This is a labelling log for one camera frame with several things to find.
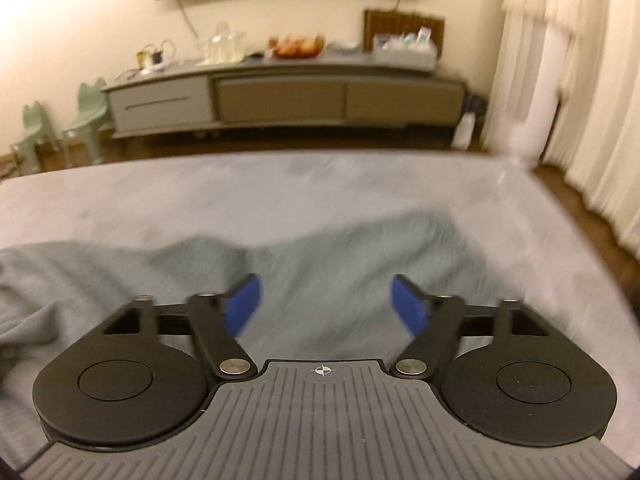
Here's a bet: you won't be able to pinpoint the white power strip with plugs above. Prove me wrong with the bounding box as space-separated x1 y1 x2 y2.
134 45 177 74

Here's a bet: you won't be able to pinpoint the white storage tray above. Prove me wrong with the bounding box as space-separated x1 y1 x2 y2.
372 27 441 72

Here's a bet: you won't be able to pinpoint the grey sweat pants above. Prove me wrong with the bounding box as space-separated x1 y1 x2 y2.
0 210 491 476

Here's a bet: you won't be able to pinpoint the cream curtain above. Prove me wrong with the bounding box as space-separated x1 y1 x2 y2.
482 0 640 261

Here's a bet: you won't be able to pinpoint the clear glass jug set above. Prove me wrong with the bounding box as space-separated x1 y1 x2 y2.
195 21 247 67

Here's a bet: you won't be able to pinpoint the white tower air conditioner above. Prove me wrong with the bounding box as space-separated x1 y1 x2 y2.
511 25 572 167

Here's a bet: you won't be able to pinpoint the thin wall cable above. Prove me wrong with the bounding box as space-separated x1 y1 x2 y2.
174 0 202 47

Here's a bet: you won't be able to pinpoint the pale green child chair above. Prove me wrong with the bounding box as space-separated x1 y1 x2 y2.
10 101 58 173
62 77 111 163

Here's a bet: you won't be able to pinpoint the bowl of orange fruit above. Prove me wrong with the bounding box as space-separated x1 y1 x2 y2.
267 34 326 59

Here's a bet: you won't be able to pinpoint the small white bottle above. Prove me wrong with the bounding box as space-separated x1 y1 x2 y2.
452 112 476 150

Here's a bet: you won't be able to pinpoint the long grey tv cabinet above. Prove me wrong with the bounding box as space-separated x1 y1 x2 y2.
100 52 468 143

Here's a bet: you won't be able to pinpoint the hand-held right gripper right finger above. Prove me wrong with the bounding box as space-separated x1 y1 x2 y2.
390 274 551 380

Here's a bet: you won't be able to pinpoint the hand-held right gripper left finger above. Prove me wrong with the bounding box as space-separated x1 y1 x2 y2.
100 272 263 381

